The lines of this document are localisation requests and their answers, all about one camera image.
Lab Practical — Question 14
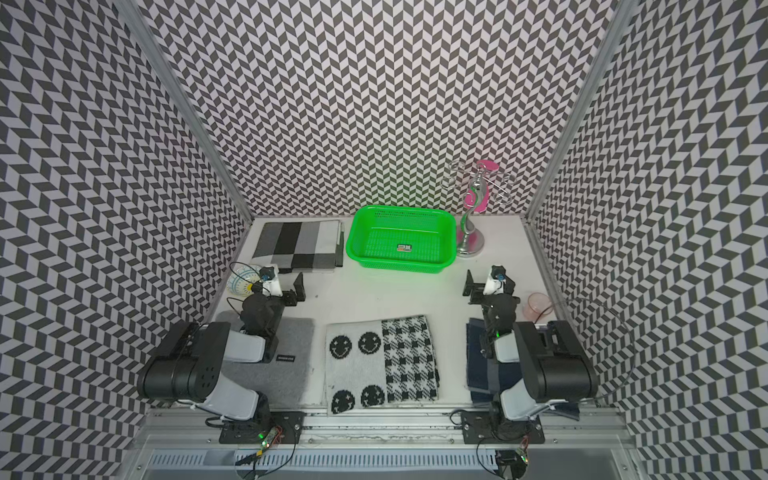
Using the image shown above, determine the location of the navy striped scarf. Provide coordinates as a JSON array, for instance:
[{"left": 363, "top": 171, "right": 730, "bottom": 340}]
[{"left": 466, "top": 319, "right": 598, "bottom": 420}]

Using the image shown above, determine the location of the green plastic basket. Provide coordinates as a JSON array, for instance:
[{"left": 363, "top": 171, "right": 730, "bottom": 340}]
[{"left": 346, "top": 205, "right": 457, "bottom": 274}]

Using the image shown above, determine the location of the smiley checkered scarf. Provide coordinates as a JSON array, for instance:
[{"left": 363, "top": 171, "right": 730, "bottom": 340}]
[{"left": 325, "top": 315, "right": 440, "bottom": 415}]

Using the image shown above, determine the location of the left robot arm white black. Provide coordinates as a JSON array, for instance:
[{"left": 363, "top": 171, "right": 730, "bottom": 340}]
[{"left": 136, "top": 268, "right": 306, "bottom": 423}]

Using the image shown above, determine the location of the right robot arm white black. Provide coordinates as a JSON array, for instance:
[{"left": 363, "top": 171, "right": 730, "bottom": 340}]
[{"left": 462, "top": 265, "right": 599, "bottom": 427}]

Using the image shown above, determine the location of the black grey block scarf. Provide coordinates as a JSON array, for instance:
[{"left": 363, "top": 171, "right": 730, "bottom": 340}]
[{"left": 251, "top": 220, "right": 344, "bottom": 273}]

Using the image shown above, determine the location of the patterned small bowl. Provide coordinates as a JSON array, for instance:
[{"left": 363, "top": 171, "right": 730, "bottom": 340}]
[{"left": 227, "top": 265, "right": 261, "bottom": 298}]

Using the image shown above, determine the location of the pink plastic cup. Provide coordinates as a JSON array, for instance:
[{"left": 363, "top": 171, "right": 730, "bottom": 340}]
[{"left": 523, "top": 292, "right": 553, "bottom": 323}]

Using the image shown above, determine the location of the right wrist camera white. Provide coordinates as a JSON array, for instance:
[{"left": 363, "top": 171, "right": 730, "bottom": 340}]
[{"left": 483, "top": 265, "right": 507, "bottom": 296}]

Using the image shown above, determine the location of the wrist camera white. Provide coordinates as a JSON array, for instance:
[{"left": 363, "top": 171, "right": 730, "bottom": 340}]
[
  {"left": 483, "top": 265, "right": 507, "bottom": 296},
  {"left": 259, "top": 264, "right": 283, "bottom": 297}
]

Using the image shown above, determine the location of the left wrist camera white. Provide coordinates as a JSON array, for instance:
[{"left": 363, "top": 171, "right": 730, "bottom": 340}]
[{"left": 259, "top": 264, "right": 283, "bottom": 297}]

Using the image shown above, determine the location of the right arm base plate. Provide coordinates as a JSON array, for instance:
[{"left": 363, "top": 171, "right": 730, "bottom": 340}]
[{"left": 456, "top": 410, "right": 546, "bottom": 445}]

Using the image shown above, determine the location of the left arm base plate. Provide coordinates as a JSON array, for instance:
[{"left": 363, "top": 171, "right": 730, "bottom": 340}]
[{"left": 218, "top": 411, "right": 306, "bottom": 445}]

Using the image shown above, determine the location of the aluminium front rail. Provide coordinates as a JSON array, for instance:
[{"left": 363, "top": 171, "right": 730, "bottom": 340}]
[{"left": 132, "top": 407, "right": 634, "bottom": 450}]

